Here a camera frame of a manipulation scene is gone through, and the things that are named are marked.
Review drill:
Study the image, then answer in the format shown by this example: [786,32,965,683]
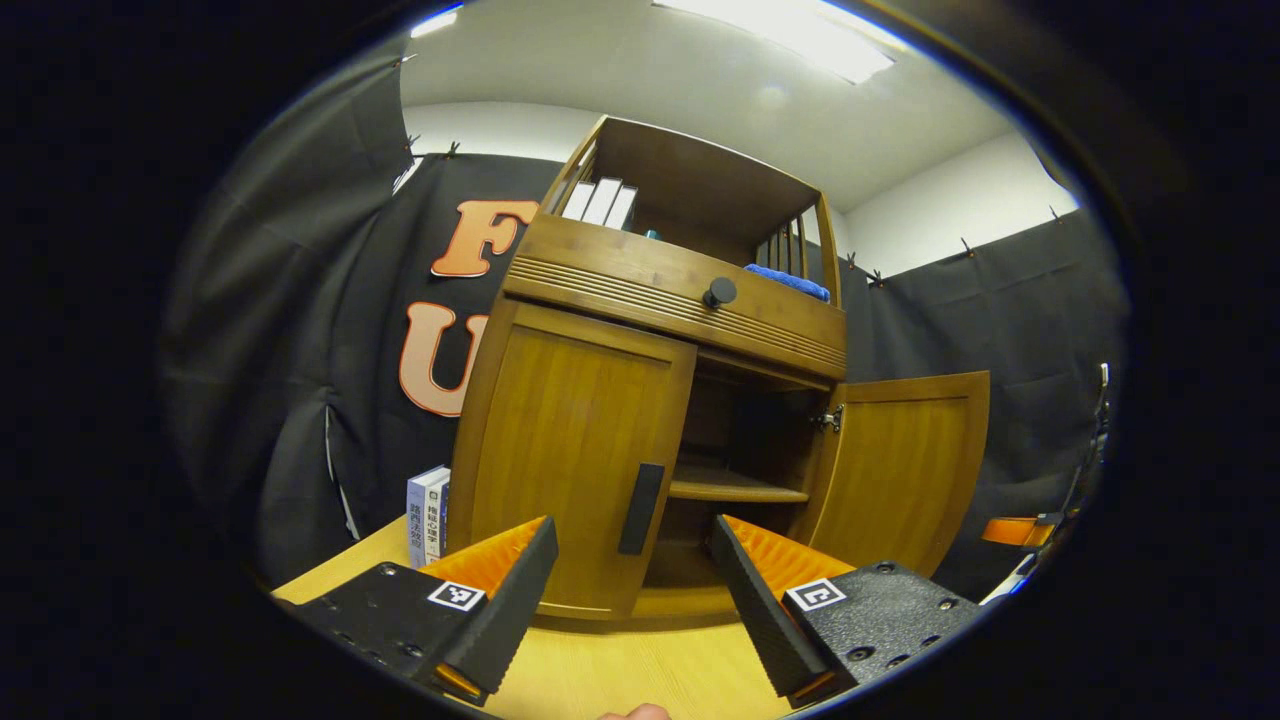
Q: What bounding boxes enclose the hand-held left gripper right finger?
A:
[712,515,1001,709]

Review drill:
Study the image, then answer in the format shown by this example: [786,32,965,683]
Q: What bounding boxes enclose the wooden cabinet drawer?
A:
[502,213,849,379]

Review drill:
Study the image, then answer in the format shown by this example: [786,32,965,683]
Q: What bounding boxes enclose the black door handle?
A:
[617,462,666,556]

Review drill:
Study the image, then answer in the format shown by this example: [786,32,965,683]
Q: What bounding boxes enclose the blue towel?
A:
[744,263,832,303]

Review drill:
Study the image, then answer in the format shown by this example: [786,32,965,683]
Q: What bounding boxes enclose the black backdrop cloth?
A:
[160,55,1131,601]

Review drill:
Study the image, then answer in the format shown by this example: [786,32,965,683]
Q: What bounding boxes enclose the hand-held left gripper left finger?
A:
[283,516,559,707]

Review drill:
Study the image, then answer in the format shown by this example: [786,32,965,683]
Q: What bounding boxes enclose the white and blue book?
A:
[407,465,451,569]

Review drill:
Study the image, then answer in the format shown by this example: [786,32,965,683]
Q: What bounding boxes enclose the wooden shoe cabinet door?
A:
[468,300,698,616]
[800,371,991,579]

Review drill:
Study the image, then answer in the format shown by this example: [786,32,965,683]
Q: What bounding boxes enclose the large ceiling light panel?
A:
[652,0,896,86]

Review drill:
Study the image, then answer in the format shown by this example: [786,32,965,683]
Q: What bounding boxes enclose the wooden double-door shoe cabinet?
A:
[447,115,991,621]

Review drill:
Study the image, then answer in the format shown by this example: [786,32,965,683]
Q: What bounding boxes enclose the wooden cabinet shelf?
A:
[668,465,811,504]

